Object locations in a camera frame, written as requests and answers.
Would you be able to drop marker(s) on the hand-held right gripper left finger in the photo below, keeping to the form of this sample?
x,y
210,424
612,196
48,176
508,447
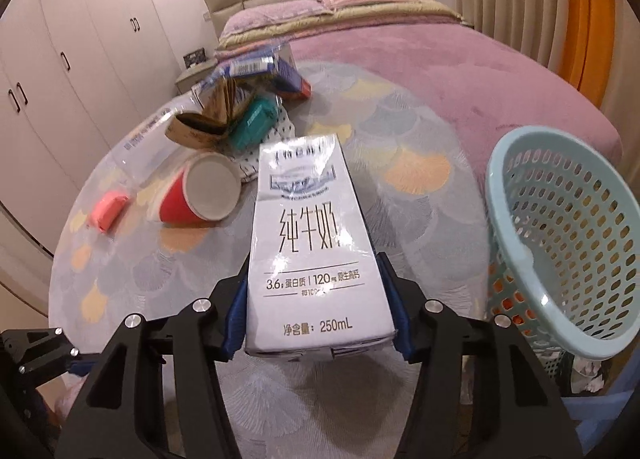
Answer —
x,y
235,321

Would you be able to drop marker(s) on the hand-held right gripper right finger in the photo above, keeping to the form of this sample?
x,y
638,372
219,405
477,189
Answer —
x,y
400,324

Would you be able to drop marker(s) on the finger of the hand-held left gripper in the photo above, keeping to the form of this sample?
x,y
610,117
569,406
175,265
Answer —
x,y
50,361

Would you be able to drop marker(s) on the white milk carton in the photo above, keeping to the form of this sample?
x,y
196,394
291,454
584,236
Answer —
x,y
310,239

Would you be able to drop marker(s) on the red paper cup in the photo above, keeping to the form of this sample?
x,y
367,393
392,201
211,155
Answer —
x,y
175,199

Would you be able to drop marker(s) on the light blue plastic basket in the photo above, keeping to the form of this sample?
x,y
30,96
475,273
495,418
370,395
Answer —
x,y
502,179

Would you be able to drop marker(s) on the scallop patterned tablecloth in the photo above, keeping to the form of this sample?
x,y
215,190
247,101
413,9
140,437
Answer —
x,y
410,169

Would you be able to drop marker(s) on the pink rectangular block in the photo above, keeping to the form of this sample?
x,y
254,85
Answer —
x,y
107,211

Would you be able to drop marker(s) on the teal small box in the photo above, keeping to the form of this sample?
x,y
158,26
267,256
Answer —
x,y
250,126

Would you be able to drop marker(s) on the patchwork cushion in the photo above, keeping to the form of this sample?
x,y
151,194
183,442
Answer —
x,y
590,374

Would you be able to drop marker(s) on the white dotted packet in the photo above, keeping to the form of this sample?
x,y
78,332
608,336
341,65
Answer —
x,y
282,126

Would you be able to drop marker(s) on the clear plastic bottle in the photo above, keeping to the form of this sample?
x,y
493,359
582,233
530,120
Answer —
x,y
145,134

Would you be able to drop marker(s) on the beige nightstand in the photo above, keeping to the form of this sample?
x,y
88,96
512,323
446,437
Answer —
x,y
192,80

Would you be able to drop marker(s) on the bed with purple blanket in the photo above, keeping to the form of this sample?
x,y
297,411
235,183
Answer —
x,y
475,89

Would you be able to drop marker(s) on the dark blue carton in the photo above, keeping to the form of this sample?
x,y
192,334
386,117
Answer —
x,y
290,74

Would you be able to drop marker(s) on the blue label plastic wrapper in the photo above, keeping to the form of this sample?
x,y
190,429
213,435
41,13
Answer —
x,y
245,66

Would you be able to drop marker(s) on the purple pillow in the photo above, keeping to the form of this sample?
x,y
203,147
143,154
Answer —
x,y
270,19

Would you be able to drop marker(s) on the beige folded quilt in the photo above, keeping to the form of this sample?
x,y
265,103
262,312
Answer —
x,y
400,14

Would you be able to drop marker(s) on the white wardrobe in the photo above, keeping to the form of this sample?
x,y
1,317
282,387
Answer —
x,y
75,39

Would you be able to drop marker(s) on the orange curtain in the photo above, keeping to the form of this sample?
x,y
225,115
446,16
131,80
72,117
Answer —
x,y
590,14

